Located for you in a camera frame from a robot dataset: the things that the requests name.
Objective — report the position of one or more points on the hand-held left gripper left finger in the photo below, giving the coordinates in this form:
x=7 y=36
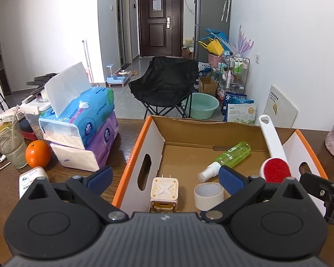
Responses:
x=100 y=179

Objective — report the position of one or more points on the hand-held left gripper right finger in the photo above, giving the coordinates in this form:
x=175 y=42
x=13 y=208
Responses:
x=231 y=180

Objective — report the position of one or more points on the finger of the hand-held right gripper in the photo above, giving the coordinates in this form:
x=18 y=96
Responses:
x=323 y=185

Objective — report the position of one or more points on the green spray bottle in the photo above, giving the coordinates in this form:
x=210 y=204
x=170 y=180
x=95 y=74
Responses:
x=233 y=153

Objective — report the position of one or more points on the beige tape roll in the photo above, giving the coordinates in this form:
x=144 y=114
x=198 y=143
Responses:
x=208 y=200

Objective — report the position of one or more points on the white and red lint brush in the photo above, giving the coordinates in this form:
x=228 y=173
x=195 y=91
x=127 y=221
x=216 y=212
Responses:
x=275 y=169

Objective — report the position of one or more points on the orange-edged cardboard box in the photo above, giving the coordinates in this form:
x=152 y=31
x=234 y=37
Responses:
x=181 y=155

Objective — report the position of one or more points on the beige wall charger plug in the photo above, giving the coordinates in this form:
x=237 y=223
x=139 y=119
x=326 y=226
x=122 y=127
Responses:
x=164 y=193

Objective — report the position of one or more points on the purple tissue pack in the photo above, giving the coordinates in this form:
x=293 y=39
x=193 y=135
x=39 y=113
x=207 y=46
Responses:
x=105 y=136

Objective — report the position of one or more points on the orange fruit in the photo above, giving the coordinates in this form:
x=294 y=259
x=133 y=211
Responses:
x=38 y=154

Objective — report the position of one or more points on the white bag with yellow seal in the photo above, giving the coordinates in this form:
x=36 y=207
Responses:
x=240 y=114

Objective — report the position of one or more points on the white remote control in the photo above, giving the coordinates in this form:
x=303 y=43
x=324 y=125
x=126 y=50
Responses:
x=30 y=178

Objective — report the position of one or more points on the blue tissue pack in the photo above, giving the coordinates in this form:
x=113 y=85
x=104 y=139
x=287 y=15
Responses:
x=94 y=108

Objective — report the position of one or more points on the green plastic basin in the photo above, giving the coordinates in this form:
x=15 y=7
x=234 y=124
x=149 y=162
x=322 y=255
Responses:
x=203 y=105

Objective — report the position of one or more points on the blue printed bag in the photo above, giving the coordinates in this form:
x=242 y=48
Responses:
x=235 y=98

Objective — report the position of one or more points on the white leaning board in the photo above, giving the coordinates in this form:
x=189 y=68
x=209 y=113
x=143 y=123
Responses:
x=282 y=108

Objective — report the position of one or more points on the clear plastic storage container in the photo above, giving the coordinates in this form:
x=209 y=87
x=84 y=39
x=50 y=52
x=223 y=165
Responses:
x=34 y=116

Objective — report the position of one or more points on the clear drinking glass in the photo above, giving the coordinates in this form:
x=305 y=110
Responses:
x=14 y=150

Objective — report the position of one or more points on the small open cardboard box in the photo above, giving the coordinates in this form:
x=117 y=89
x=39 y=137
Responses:
x=208 y=87

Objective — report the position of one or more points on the blue pet feeder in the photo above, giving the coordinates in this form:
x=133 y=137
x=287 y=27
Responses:
x=117 y=79

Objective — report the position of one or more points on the metal storage rack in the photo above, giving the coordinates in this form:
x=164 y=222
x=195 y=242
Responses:
x=236 y=72

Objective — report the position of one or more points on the black flat device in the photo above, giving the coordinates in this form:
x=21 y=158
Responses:
x=41 y=79

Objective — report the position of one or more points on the black folding chair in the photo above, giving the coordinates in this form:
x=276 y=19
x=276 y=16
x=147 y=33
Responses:
x=164 y=80

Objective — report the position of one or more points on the pink plastic bucket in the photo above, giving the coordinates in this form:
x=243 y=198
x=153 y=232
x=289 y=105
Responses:
x=213 y=59

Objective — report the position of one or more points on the pile of blue yellow bags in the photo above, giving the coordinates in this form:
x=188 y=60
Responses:
x=214 y=44

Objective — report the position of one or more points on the bundle of clear purple hangers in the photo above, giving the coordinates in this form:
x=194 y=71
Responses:
x=243 y=43

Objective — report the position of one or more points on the dark brown entrance door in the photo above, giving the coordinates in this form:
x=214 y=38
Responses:
x=158 y=33

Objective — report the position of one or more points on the grey refrigerator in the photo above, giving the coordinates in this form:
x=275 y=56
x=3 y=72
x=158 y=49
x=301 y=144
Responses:
x=211 y=14

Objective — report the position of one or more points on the white hanging umbrella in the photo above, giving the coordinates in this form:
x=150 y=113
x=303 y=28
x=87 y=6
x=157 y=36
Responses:
x=226 y=2

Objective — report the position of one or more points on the white wall socket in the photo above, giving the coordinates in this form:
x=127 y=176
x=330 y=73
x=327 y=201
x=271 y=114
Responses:
x=257 y=59

